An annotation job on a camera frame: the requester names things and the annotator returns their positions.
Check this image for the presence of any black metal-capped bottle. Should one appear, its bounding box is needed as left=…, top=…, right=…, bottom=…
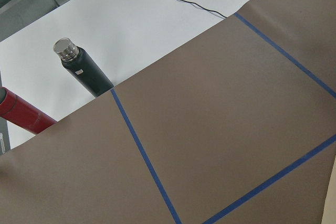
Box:
left=53, top=38, right=114, bottom=97

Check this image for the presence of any red cylindrical bottle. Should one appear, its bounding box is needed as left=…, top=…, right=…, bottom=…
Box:
left=1, top=87, right=57, bottom=135

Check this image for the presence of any brown table cover sheet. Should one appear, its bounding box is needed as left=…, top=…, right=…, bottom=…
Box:
left=1, top=0, right=335, bottom=223

